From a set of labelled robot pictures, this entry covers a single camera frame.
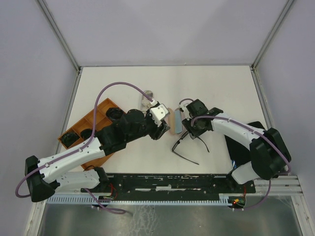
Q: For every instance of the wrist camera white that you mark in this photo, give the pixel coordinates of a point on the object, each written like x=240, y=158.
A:
x=158, y=111
x=184, y=111

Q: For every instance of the aluminium front rail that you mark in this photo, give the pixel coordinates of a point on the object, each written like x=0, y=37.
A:
x=281, y=186

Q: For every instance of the black frame eyeglasses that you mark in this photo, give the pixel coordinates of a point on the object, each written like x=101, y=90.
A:
x=192, y=153

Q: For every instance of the rolled dark green tie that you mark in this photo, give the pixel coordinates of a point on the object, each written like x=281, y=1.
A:
x=86, y=133

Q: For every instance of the rolled black tie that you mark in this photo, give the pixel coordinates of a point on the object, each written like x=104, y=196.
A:
x=114, y=113
x=69, y=139

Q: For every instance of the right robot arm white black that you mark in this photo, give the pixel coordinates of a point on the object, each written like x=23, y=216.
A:
x=268, y=152

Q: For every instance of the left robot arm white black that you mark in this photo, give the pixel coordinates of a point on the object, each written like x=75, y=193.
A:
x=49, y=175

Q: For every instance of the left aluminium frame post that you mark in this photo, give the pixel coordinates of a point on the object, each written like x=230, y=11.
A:
x=57, y=32

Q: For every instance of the aluminium frame post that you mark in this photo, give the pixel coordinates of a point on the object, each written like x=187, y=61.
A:
x=57, y=32
x=272, y=33

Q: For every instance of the pink glasses case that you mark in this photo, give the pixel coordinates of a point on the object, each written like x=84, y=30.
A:
x=170, y=121

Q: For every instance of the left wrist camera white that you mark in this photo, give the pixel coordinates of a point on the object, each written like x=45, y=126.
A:
x=158, y=111

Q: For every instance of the right aluminium frame post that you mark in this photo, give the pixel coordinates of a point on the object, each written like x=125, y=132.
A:
x=272, y=33

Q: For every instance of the rolled black tie lower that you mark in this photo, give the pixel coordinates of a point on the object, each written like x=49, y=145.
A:
x=69, y=139

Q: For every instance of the rolled black tie upper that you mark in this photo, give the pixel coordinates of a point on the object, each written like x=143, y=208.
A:
x=114, y=113

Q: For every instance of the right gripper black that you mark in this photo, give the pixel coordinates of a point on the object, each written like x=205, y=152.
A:
x=192, y=132

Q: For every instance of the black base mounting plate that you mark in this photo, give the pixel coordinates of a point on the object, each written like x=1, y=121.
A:
x=171, y=187

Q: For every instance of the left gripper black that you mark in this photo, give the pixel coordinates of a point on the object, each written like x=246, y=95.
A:
x=158, y=131

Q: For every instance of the light blue cleaning cloth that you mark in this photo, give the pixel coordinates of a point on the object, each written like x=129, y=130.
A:
x=178, y=128

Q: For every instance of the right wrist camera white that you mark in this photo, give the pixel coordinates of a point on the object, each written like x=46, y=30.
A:
x=184, y=111

